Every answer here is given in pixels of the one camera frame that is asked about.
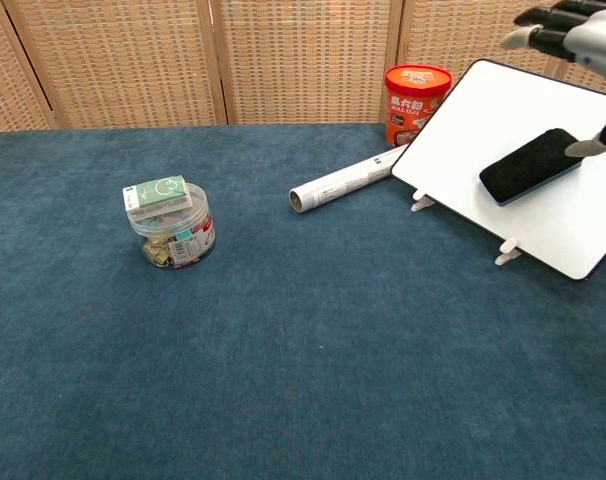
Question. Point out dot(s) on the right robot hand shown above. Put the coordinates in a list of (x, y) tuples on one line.
[(590, 35)]

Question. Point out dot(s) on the black and blue whiteboard eraser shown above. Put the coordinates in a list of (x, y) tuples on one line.
[(530, 166)]

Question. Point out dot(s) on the orange instant noodle cup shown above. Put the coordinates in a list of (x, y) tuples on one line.
[(413, 107)]

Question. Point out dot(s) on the rolled white paper tube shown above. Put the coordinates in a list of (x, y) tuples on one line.
[(343, 181)]

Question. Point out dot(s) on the woven wooden folding screen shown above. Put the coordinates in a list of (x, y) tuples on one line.
[(283, 60)]

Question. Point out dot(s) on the blue table cloth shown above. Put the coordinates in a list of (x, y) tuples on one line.
[(233, 325)]

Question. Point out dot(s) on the clear plastic jar of clips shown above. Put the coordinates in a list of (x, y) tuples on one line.
[(175, 235)]

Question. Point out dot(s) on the small green and white box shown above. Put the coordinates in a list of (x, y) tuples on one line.
[(155, 196)]

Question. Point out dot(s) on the white whiteboard with dark frame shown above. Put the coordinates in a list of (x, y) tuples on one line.
[(533, 220)]

